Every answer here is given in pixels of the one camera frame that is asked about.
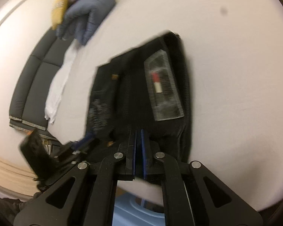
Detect dark grey sofa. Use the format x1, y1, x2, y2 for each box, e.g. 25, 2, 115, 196
9, 29, 73, 133

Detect light blue plastic stool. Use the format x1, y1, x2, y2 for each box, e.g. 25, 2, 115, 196
112, 193, 165, 225

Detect white cloth on bed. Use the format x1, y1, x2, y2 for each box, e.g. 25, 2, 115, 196
44, 40, 81, 124

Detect black pants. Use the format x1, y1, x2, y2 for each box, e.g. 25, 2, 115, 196
85, 32, 192, 162

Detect clear plastic pants tag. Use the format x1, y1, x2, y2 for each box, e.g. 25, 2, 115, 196
144, 50, 184, 121

